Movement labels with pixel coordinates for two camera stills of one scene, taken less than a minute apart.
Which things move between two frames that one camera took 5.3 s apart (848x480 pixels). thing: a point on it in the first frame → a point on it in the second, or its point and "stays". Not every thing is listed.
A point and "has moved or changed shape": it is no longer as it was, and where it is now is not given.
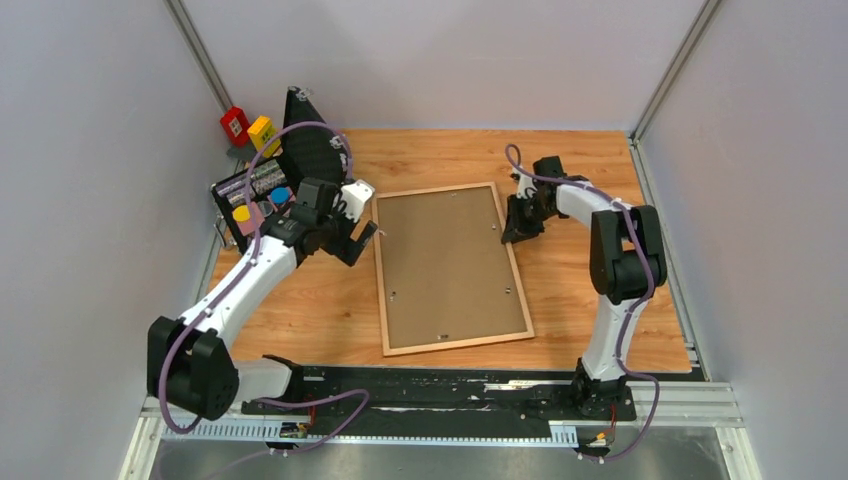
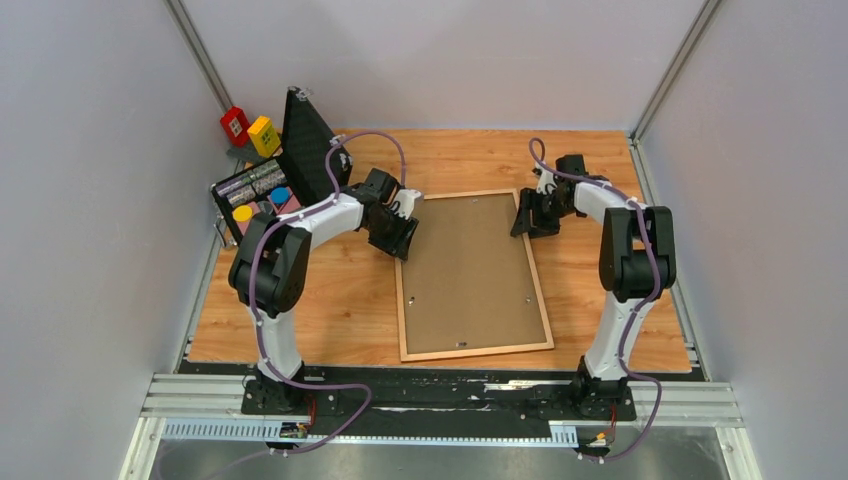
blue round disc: (280, 195) stays
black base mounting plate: (435, 402) stays
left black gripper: (338, 249) → (399, 245)
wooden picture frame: (446, 278) has moved or changed shape
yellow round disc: (241, 213) stays
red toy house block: (236, 125) stays
